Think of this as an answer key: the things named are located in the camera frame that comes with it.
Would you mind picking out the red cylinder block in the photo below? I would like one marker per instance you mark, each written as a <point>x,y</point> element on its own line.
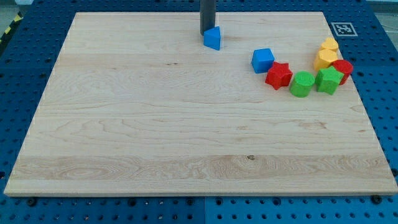
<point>345,67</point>

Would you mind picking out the yellow heart block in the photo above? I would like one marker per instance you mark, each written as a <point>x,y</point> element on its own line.
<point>330,44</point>

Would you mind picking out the green star block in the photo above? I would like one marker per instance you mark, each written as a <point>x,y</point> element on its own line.
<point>328,80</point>

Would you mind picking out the wooden board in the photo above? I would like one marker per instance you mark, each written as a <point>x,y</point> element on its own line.
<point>136,105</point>

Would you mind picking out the blue triangle block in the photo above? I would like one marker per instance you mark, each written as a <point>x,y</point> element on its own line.
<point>212,38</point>

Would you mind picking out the white fiducial marker tag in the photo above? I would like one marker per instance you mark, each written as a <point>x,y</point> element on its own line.
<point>344,29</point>

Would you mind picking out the blue cube block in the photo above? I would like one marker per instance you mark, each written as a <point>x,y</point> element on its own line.
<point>262,60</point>

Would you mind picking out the red star block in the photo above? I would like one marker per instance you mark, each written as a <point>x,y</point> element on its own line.
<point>279,75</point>

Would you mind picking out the green cylinder block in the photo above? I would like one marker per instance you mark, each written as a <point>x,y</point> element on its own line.
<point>302,84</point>

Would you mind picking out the yellow hexagon block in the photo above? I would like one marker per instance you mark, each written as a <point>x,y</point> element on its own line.
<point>324,58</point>

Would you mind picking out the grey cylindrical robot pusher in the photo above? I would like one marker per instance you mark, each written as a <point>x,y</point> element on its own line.
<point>207,15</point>

